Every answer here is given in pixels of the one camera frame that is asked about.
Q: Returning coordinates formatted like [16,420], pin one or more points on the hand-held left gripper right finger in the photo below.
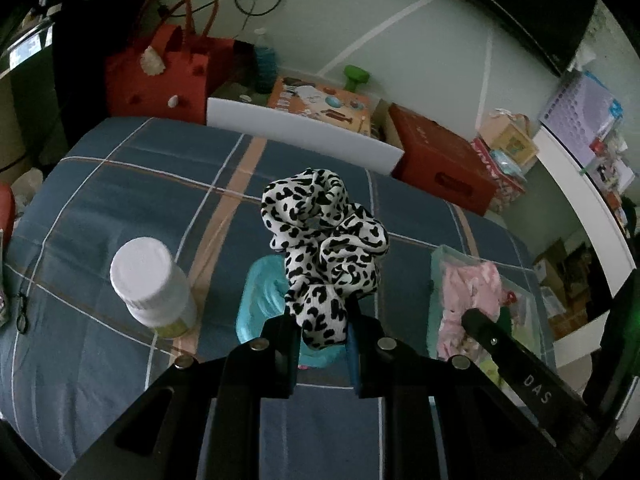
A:
[354,360]

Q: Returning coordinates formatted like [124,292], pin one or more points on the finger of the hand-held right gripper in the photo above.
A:
[520,370]

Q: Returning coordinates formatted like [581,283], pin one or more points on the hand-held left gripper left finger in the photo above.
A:
[282,360]

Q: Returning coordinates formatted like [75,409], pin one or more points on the pink white knit cloth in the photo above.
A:
[465,290]

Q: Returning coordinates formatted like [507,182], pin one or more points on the black white spotted scrunchie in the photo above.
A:
[320,240]

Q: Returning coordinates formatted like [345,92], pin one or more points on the clear teal storage box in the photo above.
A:
[445,260]

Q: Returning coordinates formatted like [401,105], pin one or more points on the teal plastic dish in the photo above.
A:
[260,300]

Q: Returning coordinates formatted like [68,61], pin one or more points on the stack of cardboard boxes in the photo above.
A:
[565,285]

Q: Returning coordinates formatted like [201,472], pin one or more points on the white pill bottle green label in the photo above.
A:
[150,285]

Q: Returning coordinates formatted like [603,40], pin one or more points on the red patterned gift box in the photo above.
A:
[505,185]

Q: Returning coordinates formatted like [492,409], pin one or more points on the white shelf unit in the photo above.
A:
[575,180]

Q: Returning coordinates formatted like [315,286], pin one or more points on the red cardboard box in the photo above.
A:
[435,160]

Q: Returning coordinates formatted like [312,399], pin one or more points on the colourful stationery pile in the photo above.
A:
[610,160]

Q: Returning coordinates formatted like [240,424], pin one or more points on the white bed footboard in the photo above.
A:
[300,132]

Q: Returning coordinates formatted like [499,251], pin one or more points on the beige cardboard box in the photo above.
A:
[510,135]

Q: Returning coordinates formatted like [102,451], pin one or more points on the colourful toy box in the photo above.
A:
[320,105]

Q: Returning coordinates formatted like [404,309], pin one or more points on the black carabiner keyring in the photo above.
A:
[22,320]

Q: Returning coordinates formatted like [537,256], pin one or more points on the green dumbbell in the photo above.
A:
[356,76]

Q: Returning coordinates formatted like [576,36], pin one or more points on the teal water bottle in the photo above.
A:
[265,62]

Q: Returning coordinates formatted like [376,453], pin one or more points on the red felt handbag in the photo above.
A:
[160,85]

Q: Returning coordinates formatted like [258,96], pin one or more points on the white plastic bag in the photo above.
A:
[27,190]

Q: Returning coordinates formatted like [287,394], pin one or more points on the black chair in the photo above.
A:
[82,85]

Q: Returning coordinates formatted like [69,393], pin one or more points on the black television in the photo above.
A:
[525,5]

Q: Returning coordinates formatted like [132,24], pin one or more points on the purple wall calendar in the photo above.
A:
[575,105]

